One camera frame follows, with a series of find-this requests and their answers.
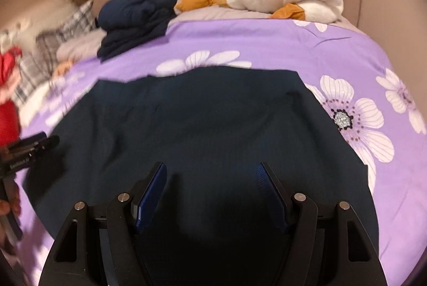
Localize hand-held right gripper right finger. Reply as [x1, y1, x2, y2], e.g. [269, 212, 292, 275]
[256, 162, 389, 286]

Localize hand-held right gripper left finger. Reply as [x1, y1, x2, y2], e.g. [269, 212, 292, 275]
[38, 162, 167, 286]

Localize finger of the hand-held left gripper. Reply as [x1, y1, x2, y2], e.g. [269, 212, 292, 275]
[35, 135, 61, 155]

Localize dark navy sweater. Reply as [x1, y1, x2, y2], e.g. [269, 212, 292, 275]
[22, 66, 381, 286]

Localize folded navy clothes stack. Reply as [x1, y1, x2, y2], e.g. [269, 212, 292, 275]
[97, 0, 178, 61]

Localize person's left hand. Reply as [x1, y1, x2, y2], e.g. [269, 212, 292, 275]
[0, 177, 22, 218]

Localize red padded jacket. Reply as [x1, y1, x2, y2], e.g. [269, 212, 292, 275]
[0, 46, 22, 145]

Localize plaid pillow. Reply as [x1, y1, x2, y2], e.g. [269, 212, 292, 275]
[15, 0, 97, 106]

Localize purple floral bed sheet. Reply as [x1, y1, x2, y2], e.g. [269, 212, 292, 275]
[13, 17, 427, 286]

